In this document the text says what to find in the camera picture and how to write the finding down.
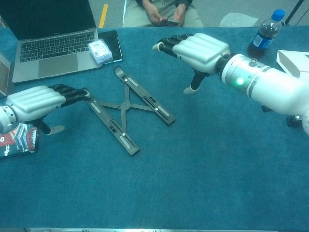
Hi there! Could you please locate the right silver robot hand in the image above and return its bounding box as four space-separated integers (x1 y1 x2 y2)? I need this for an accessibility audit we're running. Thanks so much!
152 33 230 94

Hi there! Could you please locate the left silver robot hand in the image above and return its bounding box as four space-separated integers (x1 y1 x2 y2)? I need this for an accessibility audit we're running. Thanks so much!
6 84 90 135

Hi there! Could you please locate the black folding laptop stand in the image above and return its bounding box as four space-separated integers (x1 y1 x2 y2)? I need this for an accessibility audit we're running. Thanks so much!
83 66 176 156

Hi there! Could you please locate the grey open laptop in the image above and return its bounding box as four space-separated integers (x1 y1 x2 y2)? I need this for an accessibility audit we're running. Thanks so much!
0 0 103 84

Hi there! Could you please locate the seated person in khaki trousers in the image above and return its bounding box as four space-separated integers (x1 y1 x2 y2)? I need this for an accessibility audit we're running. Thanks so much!
122 0 205 28

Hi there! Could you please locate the dark smartphone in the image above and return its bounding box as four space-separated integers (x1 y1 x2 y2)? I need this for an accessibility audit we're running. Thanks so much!
161 19 182 27

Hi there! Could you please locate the wooden block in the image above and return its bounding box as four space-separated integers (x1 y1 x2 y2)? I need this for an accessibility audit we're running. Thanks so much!
0 53 15 99

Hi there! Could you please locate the red and blue printed book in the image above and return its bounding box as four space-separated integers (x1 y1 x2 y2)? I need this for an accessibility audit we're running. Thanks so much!
0 123 41 159

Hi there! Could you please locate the white plastic bag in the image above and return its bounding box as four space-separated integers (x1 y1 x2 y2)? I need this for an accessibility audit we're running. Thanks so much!
219 13 258 28

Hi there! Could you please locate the cola bottle with blue cap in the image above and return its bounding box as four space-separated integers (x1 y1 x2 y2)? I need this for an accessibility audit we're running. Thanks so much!
247 9 286 59

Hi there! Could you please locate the small white card box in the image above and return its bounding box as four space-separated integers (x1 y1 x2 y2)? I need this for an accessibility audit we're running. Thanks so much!
87 40 113 66

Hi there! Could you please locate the white cardboard box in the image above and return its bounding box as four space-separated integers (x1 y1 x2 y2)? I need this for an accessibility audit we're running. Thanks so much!
276 50 309 79

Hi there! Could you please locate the black tablet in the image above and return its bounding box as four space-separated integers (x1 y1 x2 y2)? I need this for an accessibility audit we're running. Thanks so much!
98 29 124 65

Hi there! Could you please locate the black tripod leg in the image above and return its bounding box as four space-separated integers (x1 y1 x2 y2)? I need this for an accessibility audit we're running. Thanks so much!
284 0 305 25

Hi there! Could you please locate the black stapler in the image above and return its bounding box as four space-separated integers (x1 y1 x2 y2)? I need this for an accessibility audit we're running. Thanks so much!
286 115 302 129

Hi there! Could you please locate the teal table cloth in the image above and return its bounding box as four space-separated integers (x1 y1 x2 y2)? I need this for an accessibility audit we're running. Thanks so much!
0 26 309 229

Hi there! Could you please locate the aluminium frame rail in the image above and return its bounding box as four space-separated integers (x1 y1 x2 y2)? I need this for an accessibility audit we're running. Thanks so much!
24 227 278 232

